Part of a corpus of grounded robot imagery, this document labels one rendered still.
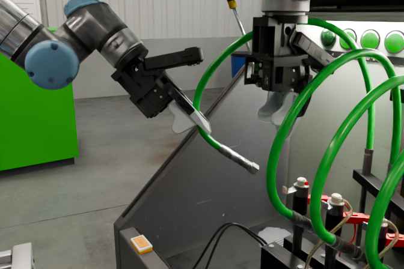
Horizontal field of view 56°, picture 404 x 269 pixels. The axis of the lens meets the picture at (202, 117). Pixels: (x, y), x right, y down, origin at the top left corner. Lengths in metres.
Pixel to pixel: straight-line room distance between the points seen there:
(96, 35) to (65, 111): 3.08
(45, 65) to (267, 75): 0.34
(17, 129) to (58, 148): 0.41
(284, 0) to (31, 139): 3.39
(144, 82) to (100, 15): 0.15
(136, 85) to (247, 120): 0.40
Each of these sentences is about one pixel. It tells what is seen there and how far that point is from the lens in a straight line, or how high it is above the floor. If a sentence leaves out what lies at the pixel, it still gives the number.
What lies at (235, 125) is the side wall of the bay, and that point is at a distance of 1.02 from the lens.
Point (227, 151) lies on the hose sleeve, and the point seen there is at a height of 1.17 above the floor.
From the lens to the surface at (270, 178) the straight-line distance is 0.57.
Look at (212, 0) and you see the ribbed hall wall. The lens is 7.57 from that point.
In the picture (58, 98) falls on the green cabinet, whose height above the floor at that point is 0.68.
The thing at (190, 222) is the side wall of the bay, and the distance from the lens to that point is 1.04.
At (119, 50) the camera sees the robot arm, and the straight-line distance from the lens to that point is 0.74.
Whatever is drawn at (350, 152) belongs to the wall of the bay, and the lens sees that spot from 1.03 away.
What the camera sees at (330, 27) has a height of 1.41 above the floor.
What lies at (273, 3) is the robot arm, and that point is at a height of 1.45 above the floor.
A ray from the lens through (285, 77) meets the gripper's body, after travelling 0.62.
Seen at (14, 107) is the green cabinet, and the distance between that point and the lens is 3.74.
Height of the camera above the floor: 1.44
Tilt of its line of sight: 15 degrees down
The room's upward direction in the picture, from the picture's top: straight up
